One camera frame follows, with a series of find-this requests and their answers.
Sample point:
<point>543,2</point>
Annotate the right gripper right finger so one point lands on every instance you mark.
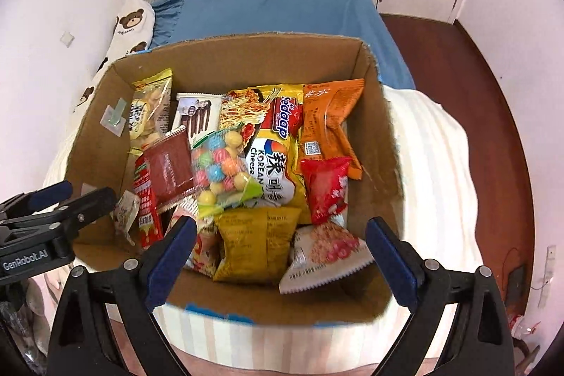
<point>479,340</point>

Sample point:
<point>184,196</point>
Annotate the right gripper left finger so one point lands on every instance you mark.
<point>82,340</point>

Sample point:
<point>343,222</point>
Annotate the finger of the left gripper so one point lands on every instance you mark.
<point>62,220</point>
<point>25,204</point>

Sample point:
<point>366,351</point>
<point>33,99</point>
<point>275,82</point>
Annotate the pale green chicken feet packet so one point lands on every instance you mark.
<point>125,214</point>

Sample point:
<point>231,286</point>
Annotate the red green snack packet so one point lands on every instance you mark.
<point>149,220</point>

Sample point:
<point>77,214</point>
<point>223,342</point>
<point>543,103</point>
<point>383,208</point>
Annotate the brown rectangular snack packet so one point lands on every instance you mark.
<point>169,165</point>

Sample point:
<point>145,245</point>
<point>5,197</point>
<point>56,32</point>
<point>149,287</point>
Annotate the orange mushroom panda chips bag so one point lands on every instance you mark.
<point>205,256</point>

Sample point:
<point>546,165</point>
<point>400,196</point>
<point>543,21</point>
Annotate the yellow peanut snack packet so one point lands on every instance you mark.
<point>149,110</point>

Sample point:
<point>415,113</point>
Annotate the white cranberry oat cookie packet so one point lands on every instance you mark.
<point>323,254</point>

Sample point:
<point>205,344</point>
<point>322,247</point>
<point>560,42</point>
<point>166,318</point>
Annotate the colourful candy balls bag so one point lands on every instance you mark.
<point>220,171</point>

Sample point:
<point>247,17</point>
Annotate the small red snack packet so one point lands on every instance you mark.
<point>326,184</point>

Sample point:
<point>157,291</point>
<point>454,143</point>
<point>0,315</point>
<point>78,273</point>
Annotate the orange sunflower seed packet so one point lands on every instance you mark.
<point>325,107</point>

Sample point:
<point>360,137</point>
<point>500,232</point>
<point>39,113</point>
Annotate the black floor socket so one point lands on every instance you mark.
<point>515,287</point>

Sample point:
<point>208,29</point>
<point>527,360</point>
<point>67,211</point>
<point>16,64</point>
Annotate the striped cream blanket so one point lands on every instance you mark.
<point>438,217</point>

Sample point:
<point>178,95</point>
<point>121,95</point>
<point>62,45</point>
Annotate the white chocolate stick packet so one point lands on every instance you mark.
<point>199,113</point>

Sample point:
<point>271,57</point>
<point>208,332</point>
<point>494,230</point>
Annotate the bear print pillow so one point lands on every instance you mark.
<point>133,32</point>

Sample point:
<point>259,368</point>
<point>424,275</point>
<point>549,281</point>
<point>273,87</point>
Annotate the milk carton cardboard box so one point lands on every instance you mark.
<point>100,156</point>

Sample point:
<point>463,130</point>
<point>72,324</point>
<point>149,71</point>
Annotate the Korean cheese noodle packet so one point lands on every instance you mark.
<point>270,120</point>

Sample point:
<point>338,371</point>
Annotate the blue bed sheet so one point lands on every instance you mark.
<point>182,20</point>

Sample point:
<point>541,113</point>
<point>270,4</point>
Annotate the white wall switch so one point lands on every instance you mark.
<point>67,39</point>

